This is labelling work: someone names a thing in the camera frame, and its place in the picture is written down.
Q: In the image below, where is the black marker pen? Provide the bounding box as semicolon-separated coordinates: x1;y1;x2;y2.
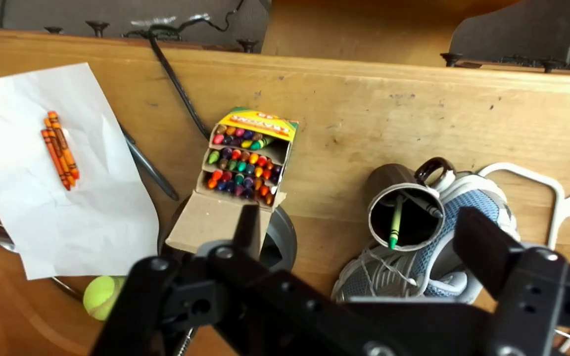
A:
400;190;448;222

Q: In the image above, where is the green crayon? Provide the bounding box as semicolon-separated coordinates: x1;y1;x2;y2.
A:
388;196;408;252

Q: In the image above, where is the white paper sheet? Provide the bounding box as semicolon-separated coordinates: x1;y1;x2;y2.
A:
0;62;163;283

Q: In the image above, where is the black lamp cable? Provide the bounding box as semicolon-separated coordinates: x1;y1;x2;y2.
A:
129;12;248;139

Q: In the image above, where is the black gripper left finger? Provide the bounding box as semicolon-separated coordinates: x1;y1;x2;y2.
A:
93;204;367;356

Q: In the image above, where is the yellow green crayon box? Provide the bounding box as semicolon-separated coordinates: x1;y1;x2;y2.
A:
165;107;301;258

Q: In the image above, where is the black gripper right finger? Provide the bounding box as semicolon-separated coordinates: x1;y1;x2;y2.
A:
454;206;570;356

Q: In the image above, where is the wooden roll-top desk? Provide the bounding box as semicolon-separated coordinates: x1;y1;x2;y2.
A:
0;26;570;356

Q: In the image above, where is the white clothes hanger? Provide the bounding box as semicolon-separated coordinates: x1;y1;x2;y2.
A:
479;161;570;353

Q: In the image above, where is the dark pen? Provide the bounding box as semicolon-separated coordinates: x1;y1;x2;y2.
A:
121;127;182;202

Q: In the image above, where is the yellow tennis ball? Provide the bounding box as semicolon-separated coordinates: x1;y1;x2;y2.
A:
82;275;127;323

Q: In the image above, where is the metal spoon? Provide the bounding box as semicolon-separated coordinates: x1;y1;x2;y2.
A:
0;224;83;301

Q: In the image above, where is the dark brown mug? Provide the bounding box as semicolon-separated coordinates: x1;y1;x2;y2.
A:
363;157;460;254

